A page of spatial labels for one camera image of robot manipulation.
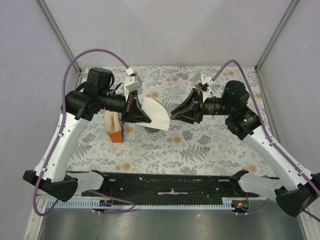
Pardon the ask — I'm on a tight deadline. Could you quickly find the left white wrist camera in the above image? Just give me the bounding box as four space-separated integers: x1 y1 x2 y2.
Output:
124 67 142 100

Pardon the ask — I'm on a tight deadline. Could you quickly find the right aluminium corner post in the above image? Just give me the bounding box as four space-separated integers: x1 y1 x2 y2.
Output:
254 0 301 72

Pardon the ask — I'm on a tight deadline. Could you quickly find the coffee filter paper box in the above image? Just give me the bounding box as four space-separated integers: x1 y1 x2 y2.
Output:
104 110 124 143

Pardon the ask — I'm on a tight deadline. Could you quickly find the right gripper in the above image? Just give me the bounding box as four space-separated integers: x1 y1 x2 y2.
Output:
171 88 234 125

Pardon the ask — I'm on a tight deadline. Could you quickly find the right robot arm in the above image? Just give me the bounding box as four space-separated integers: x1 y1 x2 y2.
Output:
170 80 320 217

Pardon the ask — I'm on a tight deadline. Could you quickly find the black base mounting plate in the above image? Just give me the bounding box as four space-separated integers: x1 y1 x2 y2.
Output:
96 172 256 199

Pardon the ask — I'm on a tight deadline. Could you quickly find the white slotted cable duct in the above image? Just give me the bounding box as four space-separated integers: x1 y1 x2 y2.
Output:
55 198 235 210

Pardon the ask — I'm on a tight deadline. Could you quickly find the purple cable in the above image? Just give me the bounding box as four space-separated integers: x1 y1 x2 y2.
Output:
212 59 320 223
32 48 136 216

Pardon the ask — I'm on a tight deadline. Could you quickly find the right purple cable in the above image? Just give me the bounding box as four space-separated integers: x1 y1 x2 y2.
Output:
212 59 320 223

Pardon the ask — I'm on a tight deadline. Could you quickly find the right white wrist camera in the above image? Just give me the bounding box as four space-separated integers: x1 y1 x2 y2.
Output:
193 73 214 103

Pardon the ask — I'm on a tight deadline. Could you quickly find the left aluminium corner post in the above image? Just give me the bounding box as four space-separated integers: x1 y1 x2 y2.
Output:
34 0 83 76

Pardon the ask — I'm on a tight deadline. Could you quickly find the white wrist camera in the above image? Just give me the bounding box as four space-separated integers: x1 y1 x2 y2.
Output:
124 67 142 100
193 73 214 103

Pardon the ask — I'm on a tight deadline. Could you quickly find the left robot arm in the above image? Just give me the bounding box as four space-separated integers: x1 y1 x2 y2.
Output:
22 67 152 202

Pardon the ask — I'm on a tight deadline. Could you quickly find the floral patterned table mat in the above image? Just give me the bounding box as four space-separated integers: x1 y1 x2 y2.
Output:
67 66 274 176

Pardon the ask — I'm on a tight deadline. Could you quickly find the beige paper coffee filter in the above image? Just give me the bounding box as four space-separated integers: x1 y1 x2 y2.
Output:
136 97 170 131

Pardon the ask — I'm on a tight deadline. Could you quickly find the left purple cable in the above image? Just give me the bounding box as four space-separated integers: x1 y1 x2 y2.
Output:
32 48 136 216

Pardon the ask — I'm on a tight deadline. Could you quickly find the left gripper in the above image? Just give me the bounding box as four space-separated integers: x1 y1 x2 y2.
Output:
99 90 152 125

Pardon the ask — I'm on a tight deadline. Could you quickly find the aluminium corner post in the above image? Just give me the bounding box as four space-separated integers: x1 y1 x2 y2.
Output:
34 0 83 76
254 0 301 72

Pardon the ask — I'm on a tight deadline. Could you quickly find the glass measuring pitcher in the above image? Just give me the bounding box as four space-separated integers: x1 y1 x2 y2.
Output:
145 127 160 134

